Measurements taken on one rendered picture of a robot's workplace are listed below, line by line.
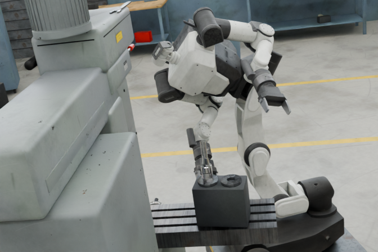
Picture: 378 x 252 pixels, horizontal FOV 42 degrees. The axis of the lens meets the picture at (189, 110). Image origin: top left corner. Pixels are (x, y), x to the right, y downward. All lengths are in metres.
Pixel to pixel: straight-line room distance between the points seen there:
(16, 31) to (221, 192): 8.78
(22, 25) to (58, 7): 8.79
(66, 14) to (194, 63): 0.78
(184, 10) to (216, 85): 7.27
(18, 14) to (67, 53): 8.66
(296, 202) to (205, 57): 0.99
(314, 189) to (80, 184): 1.69
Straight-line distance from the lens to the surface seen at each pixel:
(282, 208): 2.76
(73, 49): 1.79
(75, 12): 1.69
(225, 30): 2.26
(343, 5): 9.69
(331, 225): 2.85
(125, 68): 2.04
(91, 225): 1.29
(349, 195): 4.18
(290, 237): 2.76
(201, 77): 2.32
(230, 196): 2.09
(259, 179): 2.65
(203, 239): 2.20
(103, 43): 1.77
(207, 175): 2.10
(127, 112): 2.08
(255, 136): 2.57
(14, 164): 1.24
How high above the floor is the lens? 2.20
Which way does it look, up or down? 21 degrees down
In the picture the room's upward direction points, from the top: 8 degrees counter-clockwise
